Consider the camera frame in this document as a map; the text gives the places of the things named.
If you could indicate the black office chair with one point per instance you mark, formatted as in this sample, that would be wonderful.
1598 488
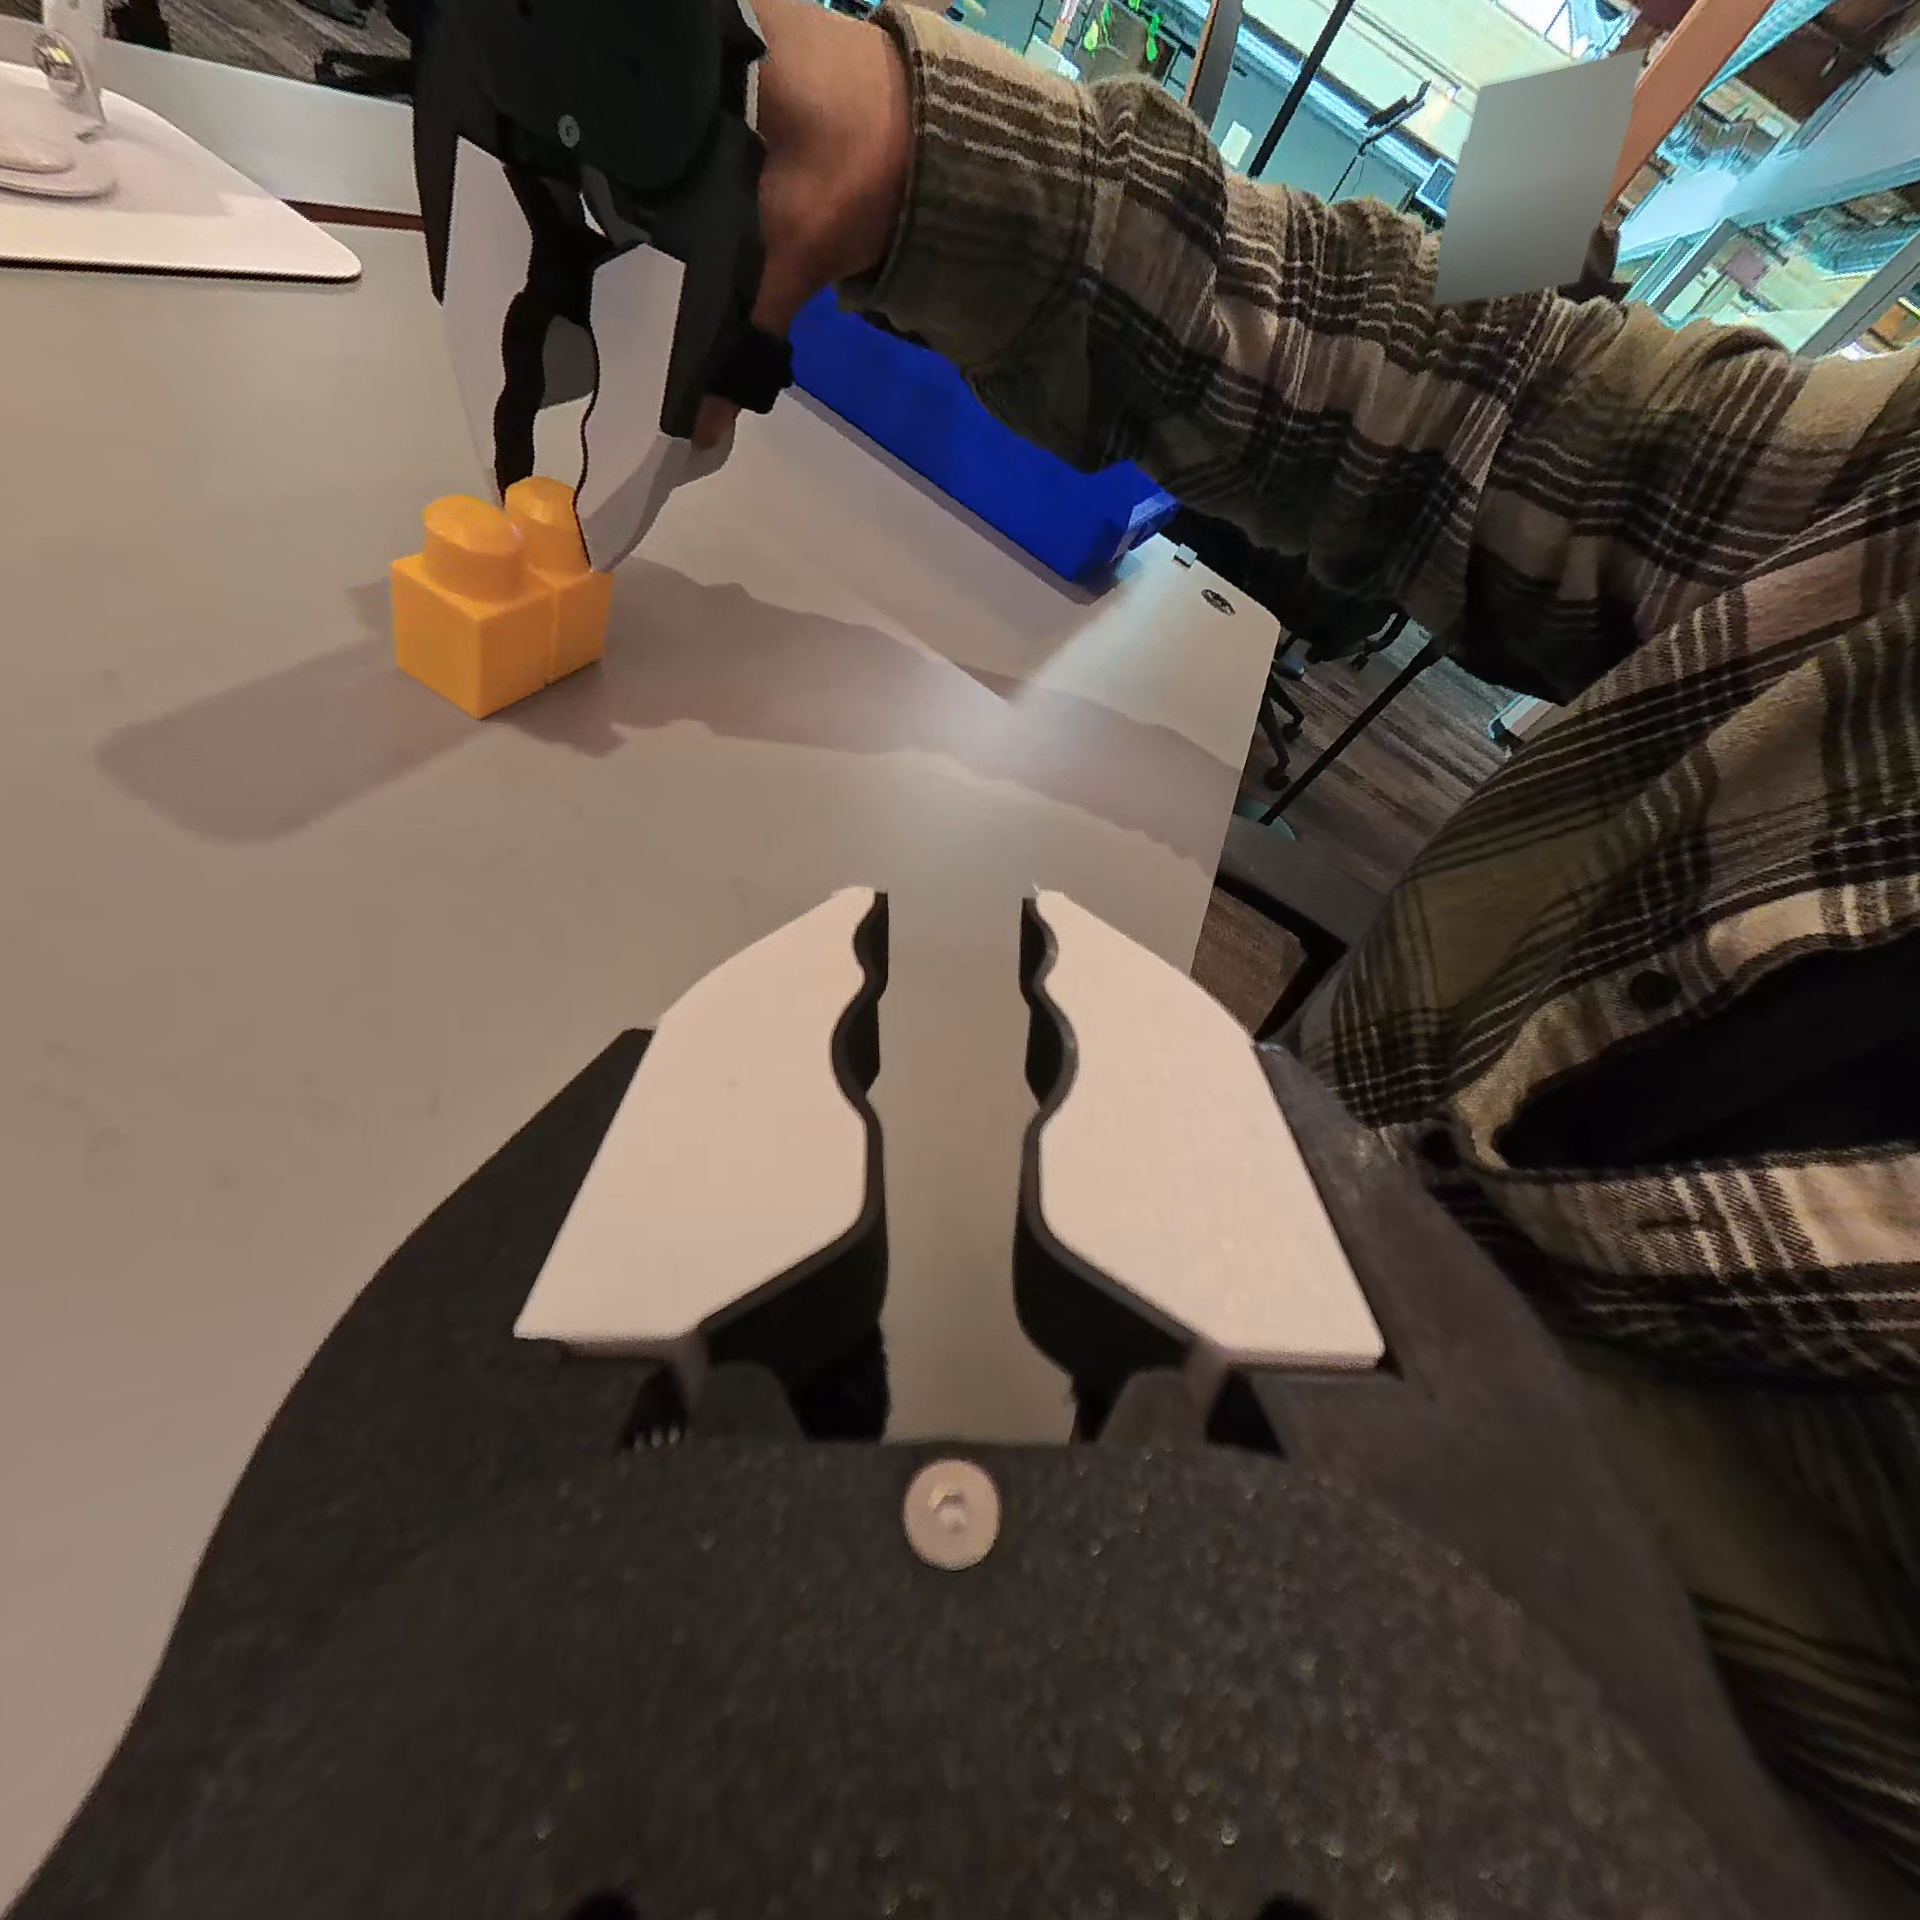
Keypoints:
1274 901

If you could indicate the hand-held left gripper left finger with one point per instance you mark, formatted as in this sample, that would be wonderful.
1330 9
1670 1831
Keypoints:
721 1184

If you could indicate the orange toy block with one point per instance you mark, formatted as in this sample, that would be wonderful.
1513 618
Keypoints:
579 601
450 645

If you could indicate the white document stand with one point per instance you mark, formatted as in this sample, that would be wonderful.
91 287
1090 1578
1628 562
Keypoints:
195 224

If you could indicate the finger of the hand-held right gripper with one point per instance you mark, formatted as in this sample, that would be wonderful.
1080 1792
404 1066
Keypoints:
480 271
639 374

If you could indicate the black floor stand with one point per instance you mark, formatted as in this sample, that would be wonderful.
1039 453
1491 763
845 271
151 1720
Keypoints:
1334 751

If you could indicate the person's right forearm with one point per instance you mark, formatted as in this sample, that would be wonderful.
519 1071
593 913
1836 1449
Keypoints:
1274 345

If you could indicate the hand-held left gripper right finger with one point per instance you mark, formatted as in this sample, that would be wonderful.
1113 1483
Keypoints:
1184 1201

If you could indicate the blue plastic bin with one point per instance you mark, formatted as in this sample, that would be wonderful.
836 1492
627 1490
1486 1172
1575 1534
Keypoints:
960 420

